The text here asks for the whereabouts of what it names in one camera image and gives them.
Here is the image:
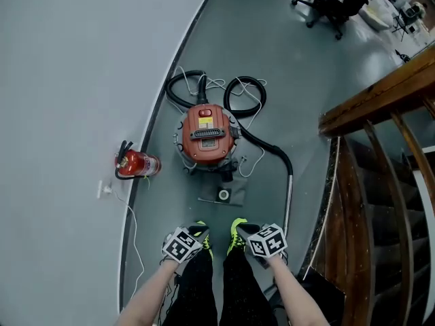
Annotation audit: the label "person's green shoe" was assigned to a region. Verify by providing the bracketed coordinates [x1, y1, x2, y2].
[195, 220, 214, 261]
[226, 217, 248, 256]

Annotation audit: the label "person's left green shoe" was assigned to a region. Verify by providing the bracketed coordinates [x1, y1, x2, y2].
[195, 220, 214, 261]

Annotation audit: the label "dark wooden stairs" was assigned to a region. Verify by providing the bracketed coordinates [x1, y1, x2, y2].
[339, 137, 432, 326]

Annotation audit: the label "thin black cable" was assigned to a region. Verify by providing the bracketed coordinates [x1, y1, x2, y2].
[159, 273, 181, 326]

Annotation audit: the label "red vacuum cleaner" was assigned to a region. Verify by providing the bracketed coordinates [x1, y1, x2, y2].
[172, 103, 243, 183]

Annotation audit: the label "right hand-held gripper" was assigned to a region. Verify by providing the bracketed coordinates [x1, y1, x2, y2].
[237, 223, 289, 259]

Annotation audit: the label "person's right green shoe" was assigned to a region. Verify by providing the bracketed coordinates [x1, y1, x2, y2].
[226, 217, 248, 256]

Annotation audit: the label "black vacuum hose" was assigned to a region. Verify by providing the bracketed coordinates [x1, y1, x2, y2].
[165, 69, 294, 178]

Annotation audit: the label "person's left leg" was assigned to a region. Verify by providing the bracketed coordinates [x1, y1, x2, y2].
[162, 249, 218, 326]

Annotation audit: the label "black vacuum floor nozzle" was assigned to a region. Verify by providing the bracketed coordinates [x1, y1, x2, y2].
[261, 283, 290, 319]

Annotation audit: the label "thin white power cable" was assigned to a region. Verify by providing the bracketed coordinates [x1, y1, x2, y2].
[110, 190, 146, 314]

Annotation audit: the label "white wall socket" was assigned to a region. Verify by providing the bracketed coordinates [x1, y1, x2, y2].
[97, 180, 113, 199]

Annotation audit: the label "person's right forearm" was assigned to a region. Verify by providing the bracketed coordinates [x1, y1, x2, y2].
[270, 255, 329, 326]

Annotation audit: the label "person's left forearm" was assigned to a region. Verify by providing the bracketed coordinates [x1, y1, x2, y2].
[115, 259, 181, 326]

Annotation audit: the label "wooden stair railing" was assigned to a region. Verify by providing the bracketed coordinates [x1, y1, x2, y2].
[318, 44, 435, 326]

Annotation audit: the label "red fire extinguisher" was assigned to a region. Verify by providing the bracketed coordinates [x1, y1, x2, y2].
[114, 140, 162, 181]

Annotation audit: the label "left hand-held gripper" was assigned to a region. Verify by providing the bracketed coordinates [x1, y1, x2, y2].
[161, 223, 210, 264]

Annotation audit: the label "person's right leg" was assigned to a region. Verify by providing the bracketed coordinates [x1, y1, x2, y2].
[219, 248, 278, 326]

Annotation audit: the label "person's leg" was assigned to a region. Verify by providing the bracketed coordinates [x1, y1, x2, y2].
[162, 249, 218, 326]
[219, 248, 278, 326]

